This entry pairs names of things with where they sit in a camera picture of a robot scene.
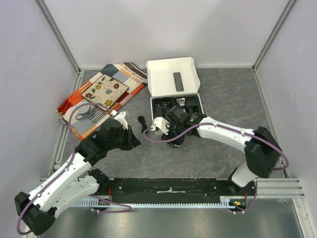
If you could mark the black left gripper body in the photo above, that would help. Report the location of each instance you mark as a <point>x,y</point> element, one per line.
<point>118,143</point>

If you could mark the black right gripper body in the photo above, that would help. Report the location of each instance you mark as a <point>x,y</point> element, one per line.
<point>174,138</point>

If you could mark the silver black hair clipper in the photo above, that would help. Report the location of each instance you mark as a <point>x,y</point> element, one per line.
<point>181,102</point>

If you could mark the white cardboard clipper box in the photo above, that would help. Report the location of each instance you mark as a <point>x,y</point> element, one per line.
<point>173,82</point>

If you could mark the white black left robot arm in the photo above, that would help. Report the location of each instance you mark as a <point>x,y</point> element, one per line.
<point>75,179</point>

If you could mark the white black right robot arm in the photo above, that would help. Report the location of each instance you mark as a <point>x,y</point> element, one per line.
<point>261,150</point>

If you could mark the black plastic tray insert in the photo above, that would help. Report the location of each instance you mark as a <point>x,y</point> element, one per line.
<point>162,105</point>

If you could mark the colourful patchwork cloth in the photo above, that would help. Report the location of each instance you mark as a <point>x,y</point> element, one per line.
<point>127,73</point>

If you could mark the grey ceramic mug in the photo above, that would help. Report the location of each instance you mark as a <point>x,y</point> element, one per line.
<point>84,112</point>

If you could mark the floral square plate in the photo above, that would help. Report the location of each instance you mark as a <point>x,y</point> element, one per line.
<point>105,90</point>

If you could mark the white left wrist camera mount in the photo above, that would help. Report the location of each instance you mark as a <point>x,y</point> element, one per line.
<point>120,117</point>

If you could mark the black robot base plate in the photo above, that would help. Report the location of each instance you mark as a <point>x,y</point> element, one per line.
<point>171,190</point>

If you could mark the white slotted cable duct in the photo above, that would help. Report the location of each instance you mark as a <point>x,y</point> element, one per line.
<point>89,202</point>

